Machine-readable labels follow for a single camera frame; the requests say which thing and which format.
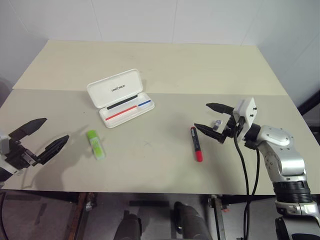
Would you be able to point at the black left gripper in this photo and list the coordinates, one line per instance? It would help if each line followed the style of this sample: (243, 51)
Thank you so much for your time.
(18, 156)

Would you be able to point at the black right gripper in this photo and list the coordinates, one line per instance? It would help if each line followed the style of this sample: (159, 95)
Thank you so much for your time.
(235, 127)

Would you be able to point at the red and black marker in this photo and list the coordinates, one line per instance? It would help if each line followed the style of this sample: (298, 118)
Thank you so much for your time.
(197, 145)

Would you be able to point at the green highlighter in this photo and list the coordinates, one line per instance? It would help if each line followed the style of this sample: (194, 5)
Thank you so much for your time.
(96, 145)

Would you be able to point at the white plastic pencil case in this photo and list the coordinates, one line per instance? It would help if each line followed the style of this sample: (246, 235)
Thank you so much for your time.
(115, 90)

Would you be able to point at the short blue pen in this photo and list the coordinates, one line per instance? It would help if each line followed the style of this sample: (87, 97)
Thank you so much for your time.
(144, 103)

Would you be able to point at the thin red pen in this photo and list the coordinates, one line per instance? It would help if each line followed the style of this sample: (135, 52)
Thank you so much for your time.
(120, 113)

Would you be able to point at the rusty brown table leg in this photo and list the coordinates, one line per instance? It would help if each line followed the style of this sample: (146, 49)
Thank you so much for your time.
(77, 217)

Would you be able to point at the thin black pen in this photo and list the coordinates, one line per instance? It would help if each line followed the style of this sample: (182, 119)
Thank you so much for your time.
(122, 102)

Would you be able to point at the grey metal table leg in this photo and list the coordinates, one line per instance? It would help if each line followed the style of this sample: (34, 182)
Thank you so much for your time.
(218, 217)

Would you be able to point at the dark rounded shape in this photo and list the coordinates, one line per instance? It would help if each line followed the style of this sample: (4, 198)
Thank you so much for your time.
(191, 222)
(128, 226)

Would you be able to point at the black flat bar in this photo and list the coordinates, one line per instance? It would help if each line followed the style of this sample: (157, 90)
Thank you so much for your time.
(148, 203)

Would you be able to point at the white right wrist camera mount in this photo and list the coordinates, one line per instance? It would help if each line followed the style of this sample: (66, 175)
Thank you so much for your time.
(247, 112)

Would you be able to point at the black metal frame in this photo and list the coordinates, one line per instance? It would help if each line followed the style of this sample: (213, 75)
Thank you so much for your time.
(310, 101)

